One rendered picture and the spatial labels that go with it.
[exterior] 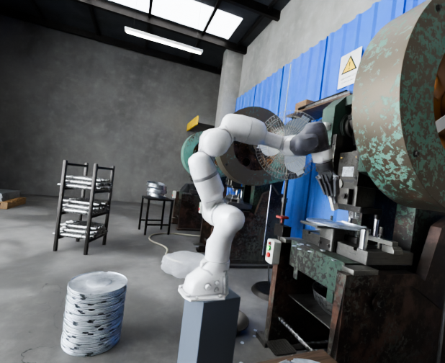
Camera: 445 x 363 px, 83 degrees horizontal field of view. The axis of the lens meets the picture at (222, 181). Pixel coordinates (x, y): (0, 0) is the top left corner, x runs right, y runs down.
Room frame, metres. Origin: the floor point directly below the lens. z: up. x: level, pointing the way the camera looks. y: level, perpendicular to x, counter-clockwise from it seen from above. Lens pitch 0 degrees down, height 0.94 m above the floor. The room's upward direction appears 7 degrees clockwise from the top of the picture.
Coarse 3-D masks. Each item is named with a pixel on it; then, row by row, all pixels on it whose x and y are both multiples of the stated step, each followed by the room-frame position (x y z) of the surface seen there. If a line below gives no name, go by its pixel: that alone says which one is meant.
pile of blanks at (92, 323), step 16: (80, 304) 1.21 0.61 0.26; (96, 304) 1.22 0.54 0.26; (112, 304) 1.28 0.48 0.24; (64, 320) 1.27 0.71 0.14; (80, 320) 1.21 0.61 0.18; (96, 320) 1.23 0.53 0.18; (112, 320) 1.29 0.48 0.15; (64, 336) 1.24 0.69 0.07; (80, 336) 1.21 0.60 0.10; (96, 336) 1.23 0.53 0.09; (112, 336) 1.31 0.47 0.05; (80, 352) 1.21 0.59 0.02; (96, 352) 1.24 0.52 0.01
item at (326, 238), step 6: (300, 222) 1.30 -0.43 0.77; (306, 222) 1.26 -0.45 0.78; (324, 228) 1.30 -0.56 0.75; (330, 228) 1.21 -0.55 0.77; (336, 228) 1.22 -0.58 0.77; (324, 234) 1.30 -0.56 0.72; (330, 234) 1.26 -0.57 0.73; (336, 234) 1.25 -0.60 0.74; (342, 234) 1.26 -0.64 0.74; (324, 240) 1.29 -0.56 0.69; (330, 240) 1.26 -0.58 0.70; (336, 240) 1.25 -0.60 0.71; (342, 240) 1.26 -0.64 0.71; (324, 246) 1.29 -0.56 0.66; (330, 246) 1.25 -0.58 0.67
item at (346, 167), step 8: (352, 152) 1.31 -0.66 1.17; (344, 160) 1.35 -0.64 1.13; (352, 160) 1.30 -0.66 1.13; (344, 168) 1.34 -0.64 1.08; (352, 168) 1.30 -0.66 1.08; (344, 176) 1.34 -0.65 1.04; (352, 176) 1.29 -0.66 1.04; (344, 184) 1.33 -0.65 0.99; (352, 184) 1.29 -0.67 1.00; (344, 192) 1.29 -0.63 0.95; (352, 192) 1.27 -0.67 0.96; (360, 192) 1.26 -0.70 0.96; (368, 192) 1.28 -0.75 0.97; (344, 200) 1.28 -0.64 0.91; (352, 200) 1.27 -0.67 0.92; (360, 200) 1.26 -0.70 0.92; (368, 200) 1.28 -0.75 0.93
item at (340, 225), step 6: (312, 222) 1.26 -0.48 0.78; (318, 222) 1.31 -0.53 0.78; (324, 222) 1.30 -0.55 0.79; (330, 222) 1.32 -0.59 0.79; (336, 222) 1.36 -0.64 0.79; (342, 222) 1.42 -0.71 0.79; (342, 228) 1.17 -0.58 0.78; (348, 228) 1.16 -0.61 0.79; (354, 228) 1.22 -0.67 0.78; (360, 228) 1.25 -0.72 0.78
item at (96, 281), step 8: (88, 272) 1.45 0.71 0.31; (96, 272) 1.48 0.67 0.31; (104, 272) 1.49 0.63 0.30; (112, 272) 1.50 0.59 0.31; (72, 280) 1.34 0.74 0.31; (80, 280) 1.35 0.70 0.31; (88, 280) 1.35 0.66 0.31; (96, 280) 1.36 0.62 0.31; (104, 280) 1.37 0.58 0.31; (112, 280) 1.40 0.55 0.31; (120, 280) 1.41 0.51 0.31; (72, 288) 1.26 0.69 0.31; (80, 288) 1.27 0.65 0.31; (88, 288) 1.28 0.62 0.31; (96, 288) 1.29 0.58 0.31; (104, 288) 1.30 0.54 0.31; (112, 288) 1.31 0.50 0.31; (120, 288) 1.31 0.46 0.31
